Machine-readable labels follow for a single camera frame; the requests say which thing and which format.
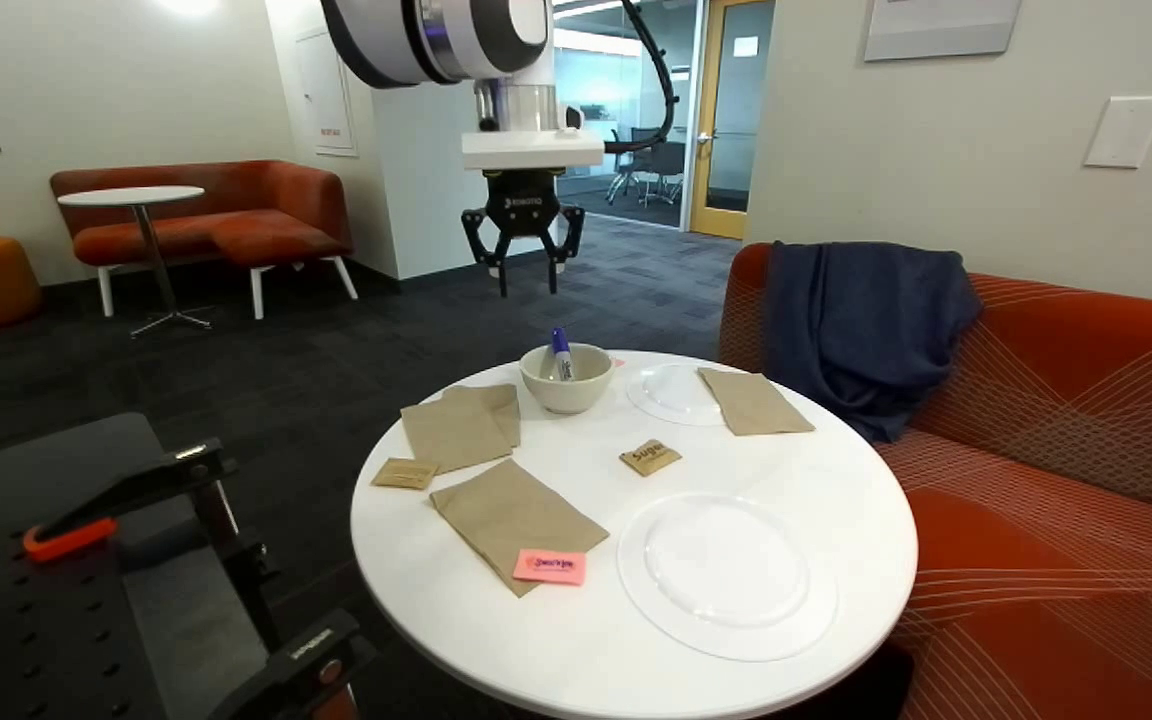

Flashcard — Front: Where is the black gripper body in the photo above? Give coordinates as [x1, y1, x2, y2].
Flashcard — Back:
[477, 170, 569, 231]

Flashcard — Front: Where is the grey marker with blue cap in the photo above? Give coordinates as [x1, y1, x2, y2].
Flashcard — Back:
[545, 328, 575, 385]

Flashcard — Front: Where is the white ceramic bowl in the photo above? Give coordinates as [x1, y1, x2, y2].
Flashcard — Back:
[517, 342, 616, 420]

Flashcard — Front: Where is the black office chair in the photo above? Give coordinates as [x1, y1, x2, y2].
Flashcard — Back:
[624, 123, 686, 211]

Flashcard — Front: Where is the yellow wooden door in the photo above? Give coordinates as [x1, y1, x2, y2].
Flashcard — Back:
[686, 0, 781, 244]

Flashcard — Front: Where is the small white plate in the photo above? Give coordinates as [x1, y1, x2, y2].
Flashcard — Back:
[613, 358, 729, 471]

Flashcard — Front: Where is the white access panel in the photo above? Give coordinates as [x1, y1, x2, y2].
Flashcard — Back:
[290, 26, 355, 160]

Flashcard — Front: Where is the red lounge sofa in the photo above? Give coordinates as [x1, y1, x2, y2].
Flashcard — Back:
[49, 157, 364, 326]

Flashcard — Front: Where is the printed brown sugar packet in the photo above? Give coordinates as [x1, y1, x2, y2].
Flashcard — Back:
[616, 437, 686, 481]

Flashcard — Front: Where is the small plain brown packet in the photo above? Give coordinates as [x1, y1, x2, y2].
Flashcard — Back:
[369, 457, 443, 497]

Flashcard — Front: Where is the large brown paper napkin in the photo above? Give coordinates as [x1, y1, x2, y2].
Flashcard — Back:
[425, 457, 613, 601]

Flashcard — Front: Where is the dark blue jacket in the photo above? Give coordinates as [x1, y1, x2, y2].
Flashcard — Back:
[760, 240, 984, 445]

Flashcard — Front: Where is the pink sweetener packet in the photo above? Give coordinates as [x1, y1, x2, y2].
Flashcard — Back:
[506, 546, 586, 593]

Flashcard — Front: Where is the small round side table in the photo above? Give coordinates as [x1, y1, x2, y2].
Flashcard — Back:
[55, 186, 214, 342]

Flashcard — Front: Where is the large white plate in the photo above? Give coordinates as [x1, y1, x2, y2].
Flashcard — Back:
[616, 487, 839, 670]

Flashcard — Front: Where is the orange patterned sofa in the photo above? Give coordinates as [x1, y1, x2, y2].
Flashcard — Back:
[711, 240, 1152, 720]

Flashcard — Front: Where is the black robot cart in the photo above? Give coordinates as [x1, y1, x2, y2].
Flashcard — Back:
[0, 407, 380, 720]

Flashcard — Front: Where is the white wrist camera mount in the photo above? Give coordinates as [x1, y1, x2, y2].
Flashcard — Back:
[454, 127, 609, 178]

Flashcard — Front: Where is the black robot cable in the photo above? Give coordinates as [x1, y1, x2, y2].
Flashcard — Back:
[616, 0, 681, 145]

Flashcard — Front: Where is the white wall picture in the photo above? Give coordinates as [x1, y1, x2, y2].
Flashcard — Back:
[861, 0, 1029, 67]

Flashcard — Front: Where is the black clamp with orange handle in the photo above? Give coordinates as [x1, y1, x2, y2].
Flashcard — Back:
[18, 437, 226, 569]

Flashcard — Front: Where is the white wall panel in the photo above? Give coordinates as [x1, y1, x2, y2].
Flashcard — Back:
[1080, 92, 1152, 178]

